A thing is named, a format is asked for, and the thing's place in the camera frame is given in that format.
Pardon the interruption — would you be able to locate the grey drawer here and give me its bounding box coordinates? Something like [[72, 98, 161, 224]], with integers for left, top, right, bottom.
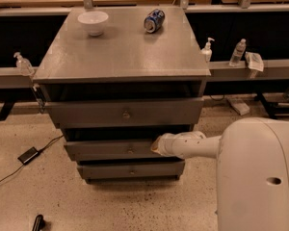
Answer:
[[64, 125, 190, 162], [77, 158, 185, 180], [45, 98, 204, 128]]

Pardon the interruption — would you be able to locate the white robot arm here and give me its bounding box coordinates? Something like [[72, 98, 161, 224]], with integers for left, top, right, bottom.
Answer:
[[151, 117, 289, 231]]

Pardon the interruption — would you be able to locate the grey top drawer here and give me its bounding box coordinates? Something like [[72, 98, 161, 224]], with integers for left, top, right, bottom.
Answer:
[[45, 98, 204, 128]]

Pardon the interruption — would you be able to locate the grey wooden drawer cabinet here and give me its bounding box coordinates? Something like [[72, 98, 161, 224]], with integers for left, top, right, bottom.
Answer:
[[33, 6, 212, 185]]

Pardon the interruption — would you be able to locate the grey bottom drawer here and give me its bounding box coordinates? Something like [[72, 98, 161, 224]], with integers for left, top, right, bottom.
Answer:
[[77, 158, 185, 180]]

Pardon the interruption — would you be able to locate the white pump bottle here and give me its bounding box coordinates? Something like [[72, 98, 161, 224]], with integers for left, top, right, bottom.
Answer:
[[201, 38, 214, 63]]

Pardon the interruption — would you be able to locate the blue soda can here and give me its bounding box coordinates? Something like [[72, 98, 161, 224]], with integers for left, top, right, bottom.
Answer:
[[144, 9, 165, 34]]

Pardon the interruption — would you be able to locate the white box on floor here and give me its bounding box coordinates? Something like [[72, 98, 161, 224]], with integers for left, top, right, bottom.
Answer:
[[227, 97, 250, 116]]

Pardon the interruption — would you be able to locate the white ceramic bowl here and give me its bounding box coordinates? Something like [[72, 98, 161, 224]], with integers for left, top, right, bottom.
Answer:
[[78, 11, 109, 36]]

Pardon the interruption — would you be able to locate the clear water bottle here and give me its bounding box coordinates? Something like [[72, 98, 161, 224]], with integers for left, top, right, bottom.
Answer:
[[229, 38, 247, 66]]

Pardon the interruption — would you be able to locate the crumpled white packet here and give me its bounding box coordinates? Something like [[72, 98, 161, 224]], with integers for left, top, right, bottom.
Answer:
[[245, 52, 264, 72]]

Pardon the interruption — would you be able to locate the black power adapter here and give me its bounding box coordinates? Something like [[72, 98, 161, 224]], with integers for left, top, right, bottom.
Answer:
[[18, 147, 39, 165]]

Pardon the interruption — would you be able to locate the black stand leg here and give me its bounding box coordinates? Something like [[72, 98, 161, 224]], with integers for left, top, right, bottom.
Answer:
[[254, 92, 289, 119]]

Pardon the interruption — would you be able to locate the clear pump bottle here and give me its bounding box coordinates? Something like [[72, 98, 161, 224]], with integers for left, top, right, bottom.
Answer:
[[13, 52, 35, 77]]

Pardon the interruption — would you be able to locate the black object on floor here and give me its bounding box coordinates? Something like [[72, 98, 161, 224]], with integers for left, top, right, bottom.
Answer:
[[32, 215, 45, 231]]

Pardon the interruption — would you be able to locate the black adapter cable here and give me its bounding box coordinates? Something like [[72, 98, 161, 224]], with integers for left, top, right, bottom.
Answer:
[[0, 134, 65, 194]]

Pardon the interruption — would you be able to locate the grey long bench rail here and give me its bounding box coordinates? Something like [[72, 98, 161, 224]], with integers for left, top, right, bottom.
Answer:
[[0, 59, 289, 89]]

